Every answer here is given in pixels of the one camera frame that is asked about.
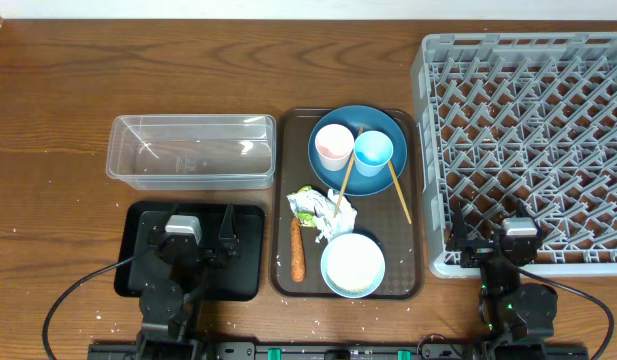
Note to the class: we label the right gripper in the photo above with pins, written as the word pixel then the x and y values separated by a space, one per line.
pixel 478 251

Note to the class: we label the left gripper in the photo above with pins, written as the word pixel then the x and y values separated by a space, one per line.
pixel 229 248

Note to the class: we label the orange carrot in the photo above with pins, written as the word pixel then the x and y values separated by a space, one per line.
pixel 298 264

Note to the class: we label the green white wrapper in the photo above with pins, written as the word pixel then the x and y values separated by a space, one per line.
pixel 311 208

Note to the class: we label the white napkin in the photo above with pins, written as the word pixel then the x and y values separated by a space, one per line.
pixel 333 216

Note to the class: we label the white rice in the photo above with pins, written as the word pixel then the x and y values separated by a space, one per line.
pixel 353 262

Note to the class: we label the light blue bowl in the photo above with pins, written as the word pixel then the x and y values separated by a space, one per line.
pixel 352 263

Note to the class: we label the wooden chopstick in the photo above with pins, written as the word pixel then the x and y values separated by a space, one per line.
pixel 399 192
pixel 345 182

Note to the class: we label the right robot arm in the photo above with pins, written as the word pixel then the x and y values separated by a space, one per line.
pixel 519 315

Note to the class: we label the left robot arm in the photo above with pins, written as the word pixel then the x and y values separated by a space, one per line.
pixel 168 302

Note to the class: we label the grey plastic dishwasher rack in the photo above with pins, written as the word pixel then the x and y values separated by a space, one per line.
pixel 520 117

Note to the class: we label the black plastic tray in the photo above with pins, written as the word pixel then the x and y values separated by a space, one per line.
pixel 239 281

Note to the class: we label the clear plastic bin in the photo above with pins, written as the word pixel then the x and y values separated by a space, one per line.
pixel 193 151

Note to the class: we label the brown serving tray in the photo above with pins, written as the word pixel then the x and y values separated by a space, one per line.
pixel 380 216

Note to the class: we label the light blue cup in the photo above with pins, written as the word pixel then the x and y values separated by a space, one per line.
pixel 372 151

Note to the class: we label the pink cup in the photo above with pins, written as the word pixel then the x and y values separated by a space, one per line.
pixel 334 144

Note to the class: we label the dark blue plate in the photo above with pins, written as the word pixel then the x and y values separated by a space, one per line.
pixel 352 117

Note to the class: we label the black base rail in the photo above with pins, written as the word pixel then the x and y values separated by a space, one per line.
pixel 250 351

